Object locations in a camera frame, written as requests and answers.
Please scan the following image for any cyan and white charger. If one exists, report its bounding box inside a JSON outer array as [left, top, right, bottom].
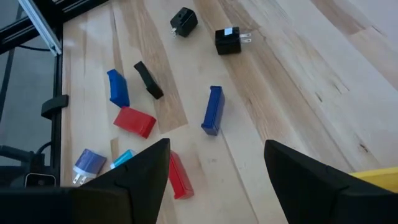
[[110, 149, 137, 170]]

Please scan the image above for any purple and white charger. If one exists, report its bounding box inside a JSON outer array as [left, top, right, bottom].
[[72, 148, 108, 186]]

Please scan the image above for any silver aluminium rail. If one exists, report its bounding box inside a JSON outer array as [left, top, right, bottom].
[[17, 0, 63, 57]]

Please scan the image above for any bright blue digital clock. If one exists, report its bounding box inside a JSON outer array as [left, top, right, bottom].
[[106, 68, 131, 109]]

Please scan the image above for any black metal table frame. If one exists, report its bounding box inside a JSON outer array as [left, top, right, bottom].
[[0, 0, 109, 187]]

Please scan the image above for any wide red digital clock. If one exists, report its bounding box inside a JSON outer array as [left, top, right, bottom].
[[113, 106, 157, 139]]

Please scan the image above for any black digital clock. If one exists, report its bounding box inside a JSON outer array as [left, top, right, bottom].
[[133, 60, 165, 100]]

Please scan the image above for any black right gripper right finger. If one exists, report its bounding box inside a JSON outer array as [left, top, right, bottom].
[[264, 139, 398, 224]]

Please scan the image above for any dark blue digital clock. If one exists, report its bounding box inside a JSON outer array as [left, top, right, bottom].
[[200, 85, 226, 137]]

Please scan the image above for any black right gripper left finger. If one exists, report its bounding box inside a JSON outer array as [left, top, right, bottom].
[[83, 138, 171, 224]]

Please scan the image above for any plain black charger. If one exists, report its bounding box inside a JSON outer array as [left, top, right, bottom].
[[169, 6, 199, 38]]

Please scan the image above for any black charger with white label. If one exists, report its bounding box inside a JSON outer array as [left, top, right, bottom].
[[215, 26, 252, 56]]

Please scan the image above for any slim red digital clock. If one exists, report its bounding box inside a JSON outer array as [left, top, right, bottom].
[[167, 151, 195, 200]]

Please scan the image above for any yellow plastic basket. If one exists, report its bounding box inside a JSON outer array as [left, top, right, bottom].
[[349, 166, 398, 194]]

